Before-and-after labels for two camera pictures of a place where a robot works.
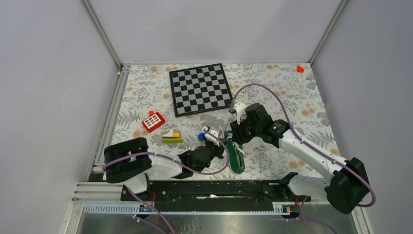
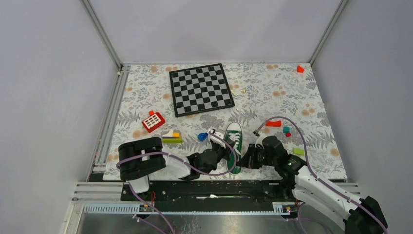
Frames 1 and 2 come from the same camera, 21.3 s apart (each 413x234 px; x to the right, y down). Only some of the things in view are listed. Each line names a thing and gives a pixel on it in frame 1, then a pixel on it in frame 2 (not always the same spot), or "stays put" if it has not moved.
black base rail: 267,190 stays put
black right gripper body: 245,131 -> 258,157
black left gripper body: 215,151 -> 222,153
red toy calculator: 154,121 stays put
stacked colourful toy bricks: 172,137 stays put
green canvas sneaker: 235,153 stays put
